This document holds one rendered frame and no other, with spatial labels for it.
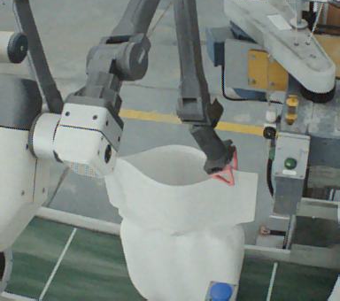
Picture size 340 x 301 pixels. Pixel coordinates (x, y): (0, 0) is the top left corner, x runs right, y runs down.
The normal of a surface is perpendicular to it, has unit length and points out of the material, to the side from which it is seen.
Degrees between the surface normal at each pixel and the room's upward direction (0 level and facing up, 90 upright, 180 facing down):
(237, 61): 90
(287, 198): 90
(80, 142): 30
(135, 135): 0
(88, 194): 0
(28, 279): 0
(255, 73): 90
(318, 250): 90
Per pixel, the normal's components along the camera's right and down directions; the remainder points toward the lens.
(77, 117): -0.18, -0.36
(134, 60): 0.89, 0.04
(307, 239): -0.27, 0.62
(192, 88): -0.44, 0.30
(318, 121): -0.05, -0.77
